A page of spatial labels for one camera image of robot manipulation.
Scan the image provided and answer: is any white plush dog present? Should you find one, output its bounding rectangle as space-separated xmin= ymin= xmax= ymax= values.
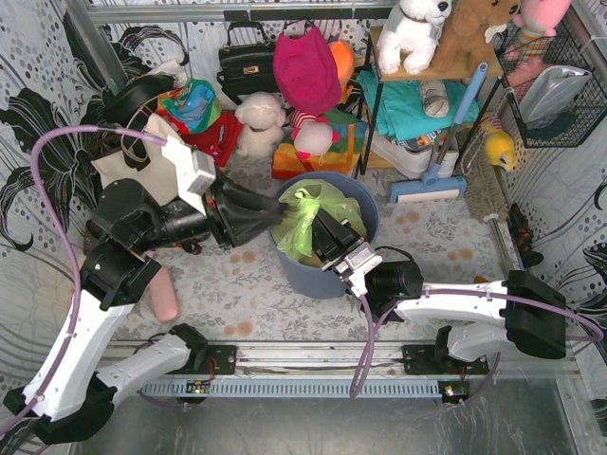
xmin=377 ymin=0 xmax=452 ymax=75

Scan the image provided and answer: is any black orange patterned cloth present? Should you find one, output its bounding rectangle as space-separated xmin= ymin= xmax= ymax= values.
xmin=508 ymin=203 xmax=543 ymax=268

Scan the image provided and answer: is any yellow plush duck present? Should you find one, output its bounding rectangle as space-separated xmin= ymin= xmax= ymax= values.
xmin=481 ymin=118 xmax=515 ymax=172

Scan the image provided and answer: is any grey dust mop head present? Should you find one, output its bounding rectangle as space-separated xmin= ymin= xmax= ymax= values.
xmin=461 ymin=148 xmax=504 ymax=223

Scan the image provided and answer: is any brown plush bear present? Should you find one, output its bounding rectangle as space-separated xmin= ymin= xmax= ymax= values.
xmin=432 ymin=0 xmax=521 ymax=71

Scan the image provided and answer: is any black leather handbag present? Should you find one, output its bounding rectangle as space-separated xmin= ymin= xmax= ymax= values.
xmin=216 ymin=21 xmax=280 ymax=105

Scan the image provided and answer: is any black wire basket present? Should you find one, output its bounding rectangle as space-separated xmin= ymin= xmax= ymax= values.
xmin=496 ymin=23 xmax=606 ymax=148

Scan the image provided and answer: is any colourful scarf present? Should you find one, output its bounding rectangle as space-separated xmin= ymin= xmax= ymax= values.
xmin=156 ymin=79 xmax=222 ymax=135

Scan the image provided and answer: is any green plastic trash bag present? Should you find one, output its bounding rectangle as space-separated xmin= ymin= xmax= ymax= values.
xmin=270 ymin=179 xmax=367 ymax=267

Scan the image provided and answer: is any pink plush pig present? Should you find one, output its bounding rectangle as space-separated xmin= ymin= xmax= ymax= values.
xmin=290 ymin=110 xmax=340 ymax=159

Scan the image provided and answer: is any blue plastic trash bin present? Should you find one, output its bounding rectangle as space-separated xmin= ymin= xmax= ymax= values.
xmin=268 ymin=172 xmax=380 ymax=300

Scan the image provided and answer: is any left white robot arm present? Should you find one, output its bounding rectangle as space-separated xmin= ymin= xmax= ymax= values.
xmin=4 ymin=173 xmax=281 ymax=446

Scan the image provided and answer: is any metal base rail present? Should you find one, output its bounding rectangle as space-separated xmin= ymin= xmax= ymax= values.
xmin=87 ymin=338 xmax=489 ymax=399

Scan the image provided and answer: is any pink glasses case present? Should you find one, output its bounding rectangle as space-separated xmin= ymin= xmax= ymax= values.
xmin=148 ymin=267 xmax=180 ymax=323

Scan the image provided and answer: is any orange plush toy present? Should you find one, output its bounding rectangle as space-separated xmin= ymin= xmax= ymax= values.
xmin=328 ymin=41 xmax=355 ymax=99

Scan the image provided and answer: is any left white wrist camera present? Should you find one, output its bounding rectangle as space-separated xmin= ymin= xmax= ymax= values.
xmin=161 ymin=137 xmax=217 ymax=215

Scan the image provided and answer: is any cream canvas tote bag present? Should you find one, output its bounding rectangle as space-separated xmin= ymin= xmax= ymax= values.
xmin=92 ymin=136 xmax=178 ymax=206

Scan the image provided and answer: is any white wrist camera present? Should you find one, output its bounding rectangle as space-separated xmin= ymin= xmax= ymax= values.
xmin=161 ymin=137 xmax=217 ymax=215
xmin=334 ymin=241 xmax=383 ymax=298

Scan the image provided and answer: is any red folded cloth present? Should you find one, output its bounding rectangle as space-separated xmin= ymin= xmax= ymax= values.
xmin=182 ymin=111 xmax=243 ymax=168

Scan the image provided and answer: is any blue handled mop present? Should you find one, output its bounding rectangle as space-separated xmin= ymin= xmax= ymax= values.
xmin=388 ymin=62 xmax=489 ymax=204

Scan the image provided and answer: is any teal folded cloth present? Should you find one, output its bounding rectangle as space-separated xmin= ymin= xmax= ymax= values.
xmin=374 ymin=81 xmax=467 ymax=142

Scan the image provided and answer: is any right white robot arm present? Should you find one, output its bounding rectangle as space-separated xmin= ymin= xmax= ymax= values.
xmin=312 ymin=210 xmax=566 ymax=373

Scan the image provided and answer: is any magenta hanging cloth bag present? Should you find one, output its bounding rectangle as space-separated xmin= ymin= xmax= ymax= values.
xmin=273 ymin=26 xmax=341 ymax=115

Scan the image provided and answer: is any black curved hat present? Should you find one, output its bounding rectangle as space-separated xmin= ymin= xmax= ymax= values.
xmin=103 ymin=74 xmax=175 ymax=126

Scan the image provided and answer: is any pink plush toy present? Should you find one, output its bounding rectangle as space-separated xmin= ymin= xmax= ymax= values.
xmin=504 ymin=0 xmax=571 ymax=61

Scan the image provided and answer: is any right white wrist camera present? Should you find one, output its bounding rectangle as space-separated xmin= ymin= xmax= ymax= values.
xmin=334 ymin=241 xmax=383 ymax=298

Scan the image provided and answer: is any silver foil pouch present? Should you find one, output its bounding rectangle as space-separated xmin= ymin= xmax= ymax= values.
xmin=519 ymin=65 xmax=592 ymax=123

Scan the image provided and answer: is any rainbow striped bag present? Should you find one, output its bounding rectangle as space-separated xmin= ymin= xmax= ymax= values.
xmin=271 ymin=109 xmax=368 ymax=180

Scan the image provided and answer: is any white plush lamb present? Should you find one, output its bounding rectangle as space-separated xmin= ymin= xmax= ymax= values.
xmin=235 ymin=92 xmax=286 ymax=158

